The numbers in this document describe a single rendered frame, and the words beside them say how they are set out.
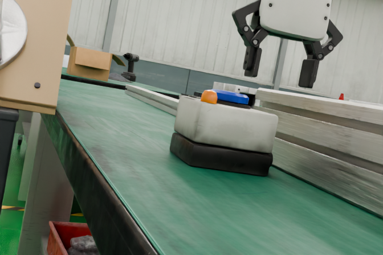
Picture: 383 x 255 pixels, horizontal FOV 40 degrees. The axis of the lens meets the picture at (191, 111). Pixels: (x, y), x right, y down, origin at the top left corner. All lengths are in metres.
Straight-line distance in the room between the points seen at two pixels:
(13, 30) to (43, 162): 1.21
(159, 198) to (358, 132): 0.20
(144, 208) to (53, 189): 1.68
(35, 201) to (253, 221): 1.69
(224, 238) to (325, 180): 0.24
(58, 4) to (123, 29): 11.04
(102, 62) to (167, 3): 9.36
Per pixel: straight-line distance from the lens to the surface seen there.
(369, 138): 0.46
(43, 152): 1.95
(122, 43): 11.84
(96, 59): 2.82
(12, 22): 0.79
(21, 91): 0.72
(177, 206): 0.32
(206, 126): 0.48
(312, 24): 0.74
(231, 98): 0.51
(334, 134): 0.50
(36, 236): 2.02
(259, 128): 0.50
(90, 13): 11.78
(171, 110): 1.16
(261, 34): 0.72
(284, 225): 0.34
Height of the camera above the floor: 0.85
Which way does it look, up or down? 3 degrees down
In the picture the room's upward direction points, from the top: 11 degrees clockwise
